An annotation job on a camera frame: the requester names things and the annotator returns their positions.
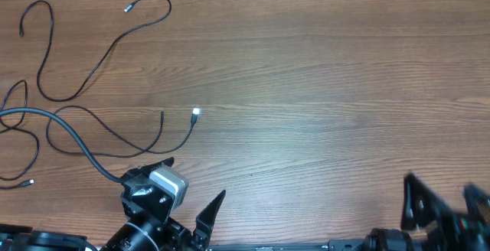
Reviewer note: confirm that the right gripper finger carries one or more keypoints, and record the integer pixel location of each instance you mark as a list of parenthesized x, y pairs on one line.
[(421, 206), (477, 202)]

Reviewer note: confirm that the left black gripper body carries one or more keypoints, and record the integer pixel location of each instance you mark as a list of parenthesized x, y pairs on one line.
[(176, 237)]

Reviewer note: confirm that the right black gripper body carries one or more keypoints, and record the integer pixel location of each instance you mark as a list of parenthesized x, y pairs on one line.
[(460, 236)]

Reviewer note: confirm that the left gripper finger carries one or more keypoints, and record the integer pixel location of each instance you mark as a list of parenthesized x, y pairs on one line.
[(205, 220), (149, 168)]

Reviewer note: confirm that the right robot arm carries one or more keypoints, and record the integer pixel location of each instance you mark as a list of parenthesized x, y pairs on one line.
[(385, 239)]

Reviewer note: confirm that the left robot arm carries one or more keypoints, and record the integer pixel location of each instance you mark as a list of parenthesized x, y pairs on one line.
[(26, 238)]

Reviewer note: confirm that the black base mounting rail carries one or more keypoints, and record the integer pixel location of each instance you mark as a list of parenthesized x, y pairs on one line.
[(331, 245)]

